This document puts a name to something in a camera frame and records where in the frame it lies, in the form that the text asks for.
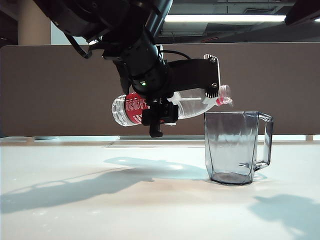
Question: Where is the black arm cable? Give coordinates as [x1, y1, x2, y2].
[64, 31, 92, 60]

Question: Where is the beige round pillar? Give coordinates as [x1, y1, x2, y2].
[17, 0, 52, 47]

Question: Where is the grey transparent handled cup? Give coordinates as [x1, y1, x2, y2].
[203, 111, 275, 186]

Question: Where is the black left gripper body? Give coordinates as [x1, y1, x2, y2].
[119, 46, 176, 104]

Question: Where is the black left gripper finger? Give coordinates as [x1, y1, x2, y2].
[142, 102, 164, 139]
[160, 101, 179, 125]

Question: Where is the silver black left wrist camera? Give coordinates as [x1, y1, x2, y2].
[165, 53, 222, 99]

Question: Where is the white ceiling light strip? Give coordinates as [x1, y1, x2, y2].
[162, 14, 287, 23]

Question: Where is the brown desk partition panel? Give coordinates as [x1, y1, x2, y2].
[0, 44, 320, 138]

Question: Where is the clear red-labelled mineral water bottle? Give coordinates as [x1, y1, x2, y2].
[111, 83, 235, 127]

